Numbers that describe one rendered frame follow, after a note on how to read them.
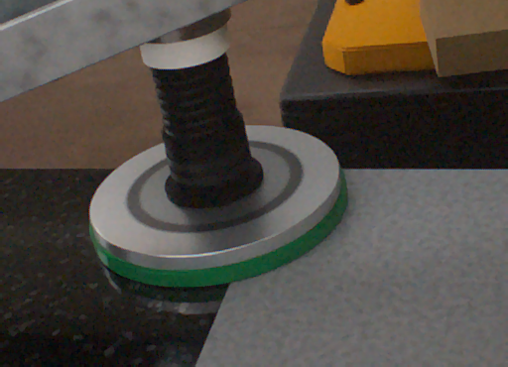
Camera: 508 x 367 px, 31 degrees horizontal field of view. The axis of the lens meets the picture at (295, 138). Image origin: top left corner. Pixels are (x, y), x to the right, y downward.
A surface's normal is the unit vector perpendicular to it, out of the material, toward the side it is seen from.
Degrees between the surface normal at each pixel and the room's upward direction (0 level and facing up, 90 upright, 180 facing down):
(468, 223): 0
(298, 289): 0
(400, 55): 90
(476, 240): 0
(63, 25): 90
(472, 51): 90
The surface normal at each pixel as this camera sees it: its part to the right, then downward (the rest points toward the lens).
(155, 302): -0.14, -0.88
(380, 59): -0.16, 0.47
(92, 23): 0.10, 0.44
